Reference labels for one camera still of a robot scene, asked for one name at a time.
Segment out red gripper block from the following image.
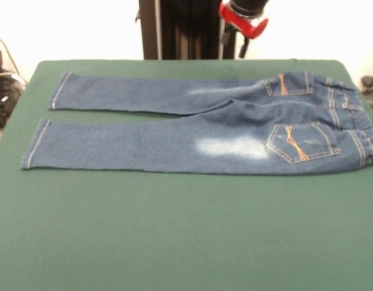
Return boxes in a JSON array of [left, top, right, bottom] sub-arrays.
[[219, 1, 269, 58]]

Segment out blue denim jeans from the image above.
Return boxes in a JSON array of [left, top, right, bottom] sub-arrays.
[[19, 71, 373, 176]]

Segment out grey chair base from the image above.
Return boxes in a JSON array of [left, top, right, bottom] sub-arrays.
[[360, 57, 373, 119]]

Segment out dark green table cloth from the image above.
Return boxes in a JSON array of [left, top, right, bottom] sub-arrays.
[[0, 59, 373, 291]]

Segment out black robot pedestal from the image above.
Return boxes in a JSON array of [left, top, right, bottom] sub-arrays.
[[134, 0, 239, 60]]

